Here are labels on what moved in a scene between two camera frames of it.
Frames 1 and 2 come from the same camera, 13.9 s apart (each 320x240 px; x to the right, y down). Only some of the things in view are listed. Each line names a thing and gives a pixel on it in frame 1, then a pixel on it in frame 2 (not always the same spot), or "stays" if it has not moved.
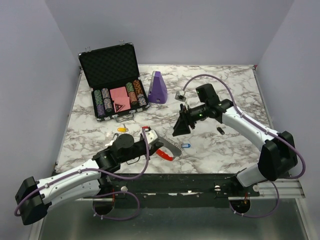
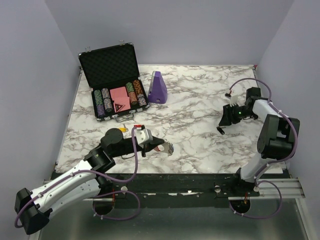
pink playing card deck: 119,96 stays
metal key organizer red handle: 164,155 to 166,147
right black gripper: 181,126 to 228,117
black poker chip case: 112,74 stays
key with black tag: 221,131 stays
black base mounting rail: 172,190 stays
